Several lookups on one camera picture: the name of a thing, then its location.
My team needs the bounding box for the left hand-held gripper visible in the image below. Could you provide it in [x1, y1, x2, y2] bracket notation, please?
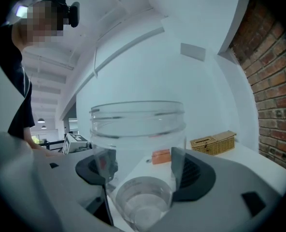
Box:
[32, 132, 119, 227]

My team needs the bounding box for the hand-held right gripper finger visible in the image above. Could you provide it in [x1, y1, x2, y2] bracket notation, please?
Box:
[147, 146, 283, 232]

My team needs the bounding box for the clear plastic jar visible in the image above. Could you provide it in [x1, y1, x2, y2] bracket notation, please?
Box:
[89, 101, 187, 232]

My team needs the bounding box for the person's left forearm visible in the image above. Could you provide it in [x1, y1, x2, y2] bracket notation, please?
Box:
[23, 126, 64, 158]

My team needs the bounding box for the white table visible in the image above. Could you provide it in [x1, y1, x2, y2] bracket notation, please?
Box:
[109, 141, 286, 232]

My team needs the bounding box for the woven wicker box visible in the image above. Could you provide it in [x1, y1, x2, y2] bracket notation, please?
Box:
[190, 130, 237, 156]

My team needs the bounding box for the orange box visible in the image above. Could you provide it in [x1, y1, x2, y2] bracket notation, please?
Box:
[151, 148, 171, 165]

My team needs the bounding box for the black t-shirt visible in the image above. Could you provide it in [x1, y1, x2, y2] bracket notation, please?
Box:
[0, 24, 36, 139]

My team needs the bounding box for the person's head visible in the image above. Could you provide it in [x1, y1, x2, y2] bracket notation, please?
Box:
[11, 0, 71, 51]

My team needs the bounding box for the ceiling light panel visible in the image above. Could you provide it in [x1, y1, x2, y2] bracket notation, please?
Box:
[14, 4, 29, 18]

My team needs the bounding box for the white wall conduit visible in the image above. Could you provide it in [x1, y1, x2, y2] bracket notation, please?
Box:
[93, 26, 165, 79]

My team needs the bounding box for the grey wall plate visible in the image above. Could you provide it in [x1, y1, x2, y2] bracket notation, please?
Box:
[180, 42, 207, 62]

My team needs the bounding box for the black head camera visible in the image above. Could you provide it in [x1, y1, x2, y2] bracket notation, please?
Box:
[65, 0, 81, 29]

